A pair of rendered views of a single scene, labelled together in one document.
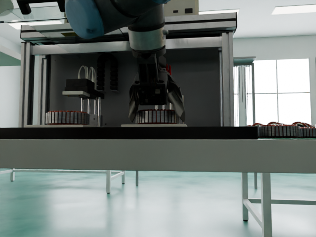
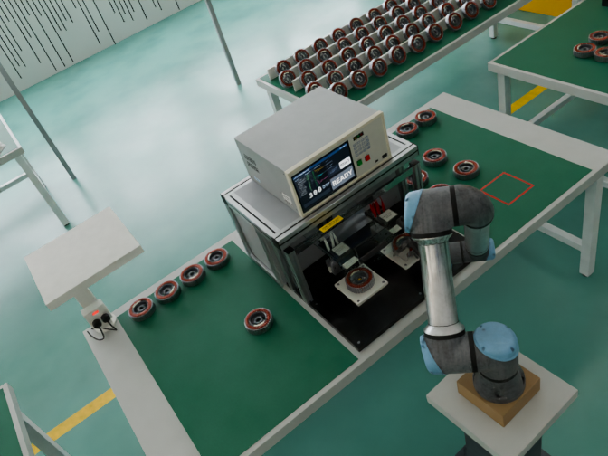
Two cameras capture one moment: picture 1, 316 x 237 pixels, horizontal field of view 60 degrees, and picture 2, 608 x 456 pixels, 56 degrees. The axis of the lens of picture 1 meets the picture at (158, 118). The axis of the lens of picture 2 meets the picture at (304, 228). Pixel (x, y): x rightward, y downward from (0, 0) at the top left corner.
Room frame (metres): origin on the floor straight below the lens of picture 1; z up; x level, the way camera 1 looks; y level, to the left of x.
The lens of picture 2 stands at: (-0.50, 1.12, 2.40)
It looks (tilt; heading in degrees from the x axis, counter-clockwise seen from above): 40 degrees down; 330
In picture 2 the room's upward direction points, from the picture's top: 20 degrees counter-clockwise
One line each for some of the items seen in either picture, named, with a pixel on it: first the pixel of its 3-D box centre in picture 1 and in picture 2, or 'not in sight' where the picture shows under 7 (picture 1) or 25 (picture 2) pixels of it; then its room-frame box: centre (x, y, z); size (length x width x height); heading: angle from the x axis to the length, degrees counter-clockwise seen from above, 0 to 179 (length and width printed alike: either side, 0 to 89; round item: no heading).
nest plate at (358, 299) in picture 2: (67, 128); (360, 284); (0.73, 0.24, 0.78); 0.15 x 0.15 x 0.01; 82
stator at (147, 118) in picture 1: (157, 118); (405, 245); (0.70, 0.00, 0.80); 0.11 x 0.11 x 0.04
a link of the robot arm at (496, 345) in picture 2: not in sight; (494, 349); (0.09, 0.32, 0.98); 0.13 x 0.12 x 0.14; 41
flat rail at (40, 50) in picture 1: (122, 46); (355, 209); (0.82, 0.11, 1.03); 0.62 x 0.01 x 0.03; 82
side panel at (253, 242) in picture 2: not in sight; (255, 242); (1.16, 0.39, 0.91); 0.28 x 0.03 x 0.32; 172
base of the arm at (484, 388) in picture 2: not in sight; (498, 372); (0.08, 0.32, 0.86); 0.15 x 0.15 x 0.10
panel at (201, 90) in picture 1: (133, 90); (337, 213); (0.97, 0.09, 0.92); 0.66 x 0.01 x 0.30; 82
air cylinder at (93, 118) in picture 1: (88, 122); (337, 262); (0.88, 0.22, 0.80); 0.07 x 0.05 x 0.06; 82
